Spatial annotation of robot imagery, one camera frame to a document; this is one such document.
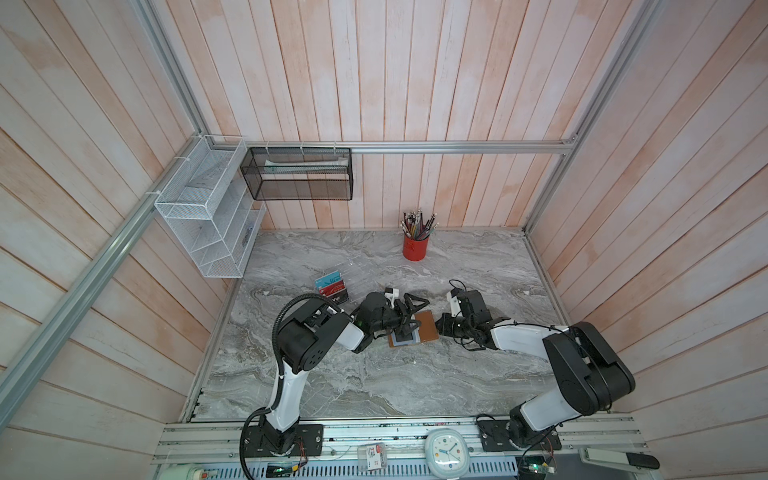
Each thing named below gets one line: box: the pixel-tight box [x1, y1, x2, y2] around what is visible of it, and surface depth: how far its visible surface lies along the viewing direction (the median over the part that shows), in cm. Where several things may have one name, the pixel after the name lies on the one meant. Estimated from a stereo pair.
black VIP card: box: [326, 288, 349, 305], surface depth 100 cm
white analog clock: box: [425, 428, 470, 480], surface depth 71 cm
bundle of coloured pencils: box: [400, 209, 439, 240], surface depth 103 cm
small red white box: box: [357, 442, 388, 472], surface depth 71 cm
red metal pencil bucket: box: [402, 234, 429, 261], surface depth 110 cm
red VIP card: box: [318, 280, 346, 297], surface depth 98 cm
